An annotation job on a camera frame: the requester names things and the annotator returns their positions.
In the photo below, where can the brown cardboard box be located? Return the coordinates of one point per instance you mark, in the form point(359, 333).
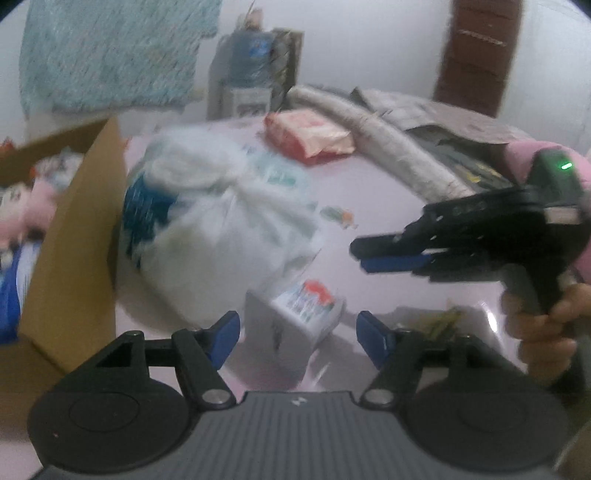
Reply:
point(74, 258)

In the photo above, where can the brown wooden door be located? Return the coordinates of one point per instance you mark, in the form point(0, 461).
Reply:
point(480, 50)

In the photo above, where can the pink pillow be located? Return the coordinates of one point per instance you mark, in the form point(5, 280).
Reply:
point(519, 157)

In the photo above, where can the white tied plastic bag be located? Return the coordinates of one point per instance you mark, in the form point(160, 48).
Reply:
point(207, 230)

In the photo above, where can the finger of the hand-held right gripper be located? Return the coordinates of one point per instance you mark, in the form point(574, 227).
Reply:
point(397, 265)
point(378, 247)

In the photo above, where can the cup with sticks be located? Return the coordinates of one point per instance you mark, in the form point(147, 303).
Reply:
point(254, 19)

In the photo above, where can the patterned grey board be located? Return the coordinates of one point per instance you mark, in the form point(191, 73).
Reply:
point(286, 64)

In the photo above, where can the dark blue tissue pack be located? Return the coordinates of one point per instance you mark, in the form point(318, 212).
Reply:
point(11, 295)

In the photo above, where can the teal floral wall cloth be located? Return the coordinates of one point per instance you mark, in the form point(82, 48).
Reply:
point(115, 50)

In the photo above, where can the rolled grey blanket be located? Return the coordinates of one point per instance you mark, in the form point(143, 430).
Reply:
point(392, 143)

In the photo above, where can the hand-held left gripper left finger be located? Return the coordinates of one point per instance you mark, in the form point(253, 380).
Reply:
point(226, 334)

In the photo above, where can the pink printed bed sheet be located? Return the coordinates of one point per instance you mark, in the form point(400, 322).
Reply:
point(369, 194)

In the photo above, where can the pink round plush toy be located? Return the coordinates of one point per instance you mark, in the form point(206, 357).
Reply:
point(37, 203)

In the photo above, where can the blue water bottle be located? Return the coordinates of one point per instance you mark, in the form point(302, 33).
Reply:
point(251, 57)

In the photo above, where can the toilet paper roll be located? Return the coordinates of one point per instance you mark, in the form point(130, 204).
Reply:
point(295, 323)

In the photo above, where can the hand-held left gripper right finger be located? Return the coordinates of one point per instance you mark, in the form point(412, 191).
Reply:
point(371, 334)

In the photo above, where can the white water dispenser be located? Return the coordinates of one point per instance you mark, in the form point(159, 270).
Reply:
point(240, 99)

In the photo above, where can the person's right hand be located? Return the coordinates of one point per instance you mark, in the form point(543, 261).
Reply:
point(545, 341)

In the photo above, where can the pink wet wipes pack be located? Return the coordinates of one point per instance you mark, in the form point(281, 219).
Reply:
point(304, 134)

